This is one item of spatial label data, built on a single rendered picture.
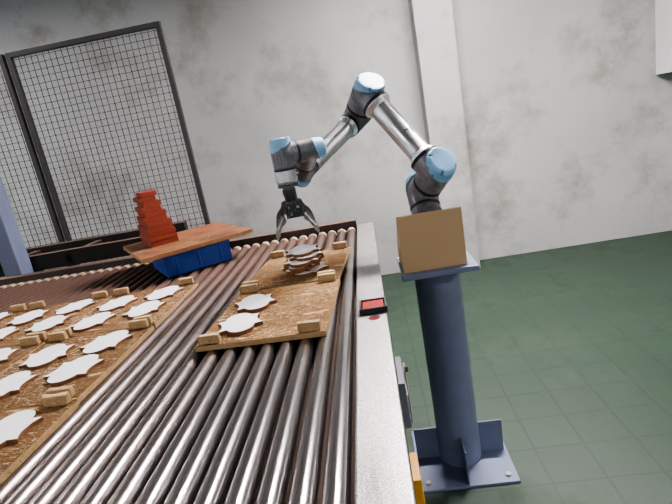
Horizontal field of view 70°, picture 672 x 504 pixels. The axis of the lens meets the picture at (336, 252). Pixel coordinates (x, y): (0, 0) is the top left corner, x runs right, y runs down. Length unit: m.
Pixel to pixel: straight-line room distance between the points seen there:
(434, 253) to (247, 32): 3.24
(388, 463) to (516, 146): 4.02
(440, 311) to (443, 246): 0.25
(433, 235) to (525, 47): 3.12
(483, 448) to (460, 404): 0.30
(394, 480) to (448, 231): 1.12
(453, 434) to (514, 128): 3.10
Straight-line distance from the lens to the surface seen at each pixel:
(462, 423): 2.08
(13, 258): 3.19
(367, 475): 0.78
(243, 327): 1.33
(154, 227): 2.35
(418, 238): 1.72
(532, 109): 4.64
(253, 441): 0.91
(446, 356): 1.92
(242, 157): 4.54
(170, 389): 1.18
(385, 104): 1.89
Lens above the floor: 1.41
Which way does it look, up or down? 14 degrees down
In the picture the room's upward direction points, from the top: 10 degrees counter-clockwise
